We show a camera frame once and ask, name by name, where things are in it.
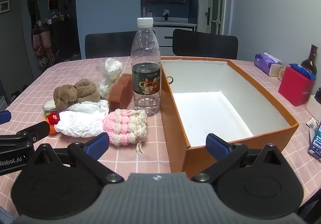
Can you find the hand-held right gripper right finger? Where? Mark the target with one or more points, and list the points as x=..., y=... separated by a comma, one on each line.
x=217, y=145

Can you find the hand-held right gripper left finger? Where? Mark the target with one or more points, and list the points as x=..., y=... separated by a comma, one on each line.
x=98, y=145

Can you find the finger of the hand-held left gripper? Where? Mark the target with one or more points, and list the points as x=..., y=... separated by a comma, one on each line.
x=5, y=116
x=35, y=130

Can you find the orange cardboard box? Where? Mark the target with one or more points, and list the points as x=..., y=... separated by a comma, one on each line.
x=193, y=161

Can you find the white shoe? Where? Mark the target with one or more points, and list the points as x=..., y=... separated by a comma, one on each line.
x=80, y=121

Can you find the pink white crochet pouch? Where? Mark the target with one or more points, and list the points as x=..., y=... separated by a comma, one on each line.
x=123, y=126

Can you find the brown plush toy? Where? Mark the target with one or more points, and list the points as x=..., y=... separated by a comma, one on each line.
x=75, y=91

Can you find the brown sponge block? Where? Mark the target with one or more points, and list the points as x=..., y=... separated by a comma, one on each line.
x=120, y=93

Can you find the yellow banana peel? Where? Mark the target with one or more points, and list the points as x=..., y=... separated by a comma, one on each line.
x=52, y=119

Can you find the small white round container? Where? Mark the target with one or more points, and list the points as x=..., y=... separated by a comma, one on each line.
x=49, y=106

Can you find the pink checked tablecloth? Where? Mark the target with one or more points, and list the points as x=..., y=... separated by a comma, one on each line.
x=30, y=93

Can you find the clear plastic wrapped white item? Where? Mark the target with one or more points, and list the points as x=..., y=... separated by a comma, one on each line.
x=111, y=68

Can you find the pink hanging bags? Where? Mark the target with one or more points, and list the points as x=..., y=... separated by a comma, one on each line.
x=41, y=43

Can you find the clear plastic water bottle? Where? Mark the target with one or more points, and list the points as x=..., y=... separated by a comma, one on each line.
x=145, y=63

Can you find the purple tissue pack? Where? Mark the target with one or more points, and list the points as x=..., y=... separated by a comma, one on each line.
x=265, y=63

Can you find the red box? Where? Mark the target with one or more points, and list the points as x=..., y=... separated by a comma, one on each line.
x=296, y=91

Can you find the dark sideboard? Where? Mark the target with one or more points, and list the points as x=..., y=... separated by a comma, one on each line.
x=66, y=38

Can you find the small beige box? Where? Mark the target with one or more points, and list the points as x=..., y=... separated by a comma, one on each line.
x=282, y=72

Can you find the smartphone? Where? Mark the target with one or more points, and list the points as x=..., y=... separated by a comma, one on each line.
x=316, y=141

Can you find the black chair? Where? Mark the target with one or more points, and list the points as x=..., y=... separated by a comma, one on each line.
x=205, y=44
x=107, y=44

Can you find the white box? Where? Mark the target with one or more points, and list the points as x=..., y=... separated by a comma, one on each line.
x=313, y=109

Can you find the blue packet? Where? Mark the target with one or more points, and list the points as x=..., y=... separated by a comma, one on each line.
x=302, y=70

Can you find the white vanity cabinet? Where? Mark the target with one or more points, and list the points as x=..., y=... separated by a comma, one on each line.
x=165, y=35

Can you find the brown glass bottle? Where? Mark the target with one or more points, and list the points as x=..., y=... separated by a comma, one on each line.
x=311, y=61

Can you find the framed small wall picture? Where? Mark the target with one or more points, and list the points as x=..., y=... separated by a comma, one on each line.
x=4, y=7

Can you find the dark small wall picture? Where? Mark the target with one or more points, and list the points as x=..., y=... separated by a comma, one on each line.
x=53, y=2

